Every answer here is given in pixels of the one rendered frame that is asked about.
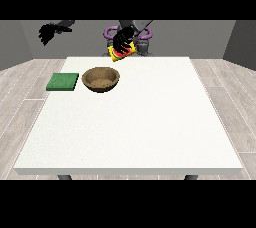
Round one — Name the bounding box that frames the green square pad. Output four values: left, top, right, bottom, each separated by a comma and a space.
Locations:
45, 72, 80, 92

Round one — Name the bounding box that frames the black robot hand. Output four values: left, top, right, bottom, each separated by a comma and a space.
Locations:
38, 22, 73, 47
112, 26, 137, 57

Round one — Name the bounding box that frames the brown wooden bowl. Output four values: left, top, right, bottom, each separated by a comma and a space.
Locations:
81, 66, 121, 94

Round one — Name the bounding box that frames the yellow cup with melon print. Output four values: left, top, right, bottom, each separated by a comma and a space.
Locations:
107, 41, 137, 63

